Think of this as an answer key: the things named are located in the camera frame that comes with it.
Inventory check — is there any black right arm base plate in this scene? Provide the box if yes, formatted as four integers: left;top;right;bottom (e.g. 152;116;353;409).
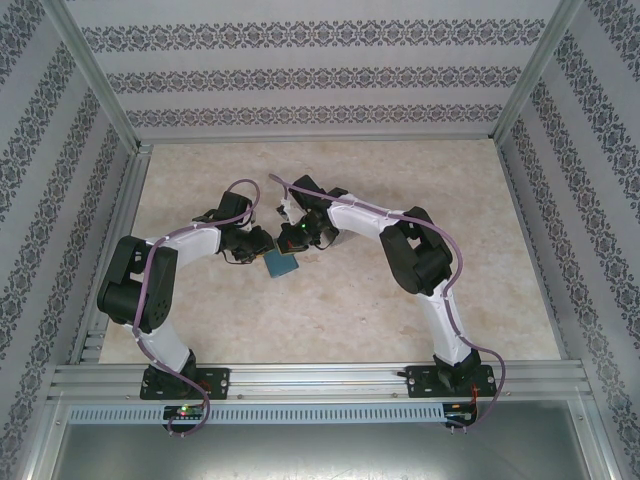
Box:
404;364;496;400

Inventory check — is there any aluminium frame post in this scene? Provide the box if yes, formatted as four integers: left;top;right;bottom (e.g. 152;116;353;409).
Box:
42;0;142;149
492;0;584;142

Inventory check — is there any clear plastic card box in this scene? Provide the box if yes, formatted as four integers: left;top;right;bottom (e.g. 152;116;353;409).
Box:
330;229;362;249

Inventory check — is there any aluminium mounting rail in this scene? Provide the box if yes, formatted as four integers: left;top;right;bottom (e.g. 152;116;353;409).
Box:
47;362;586;401

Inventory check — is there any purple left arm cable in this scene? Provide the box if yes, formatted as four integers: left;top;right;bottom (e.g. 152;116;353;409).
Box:
132;177;264;441

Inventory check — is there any slotted grey cable duct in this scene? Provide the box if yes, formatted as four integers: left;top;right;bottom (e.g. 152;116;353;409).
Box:
67;403;446;424

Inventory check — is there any blue card holder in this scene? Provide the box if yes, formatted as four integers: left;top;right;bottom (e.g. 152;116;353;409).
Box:
263;249;301;279

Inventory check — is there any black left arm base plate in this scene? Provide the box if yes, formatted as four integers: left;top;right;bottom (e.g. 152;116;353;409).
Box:
141;367;231;401

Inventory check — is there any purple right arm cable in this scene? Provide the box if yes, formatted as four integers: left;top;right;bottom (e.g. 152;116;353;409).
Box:
268;173;511;431

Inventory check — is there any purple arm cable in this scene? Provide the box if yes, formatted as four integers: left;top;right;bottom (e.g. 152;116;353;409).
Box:
268;173;511;431
132;177;264;441

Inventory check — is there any aluminium side rail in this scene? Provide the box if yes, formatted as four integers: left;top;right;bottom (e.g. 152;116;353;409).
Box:
69;142;154;364

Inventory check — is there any circuit board with green light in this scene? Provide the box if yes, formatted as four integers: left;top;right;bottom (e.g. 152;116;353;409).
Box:
163;405;206;420

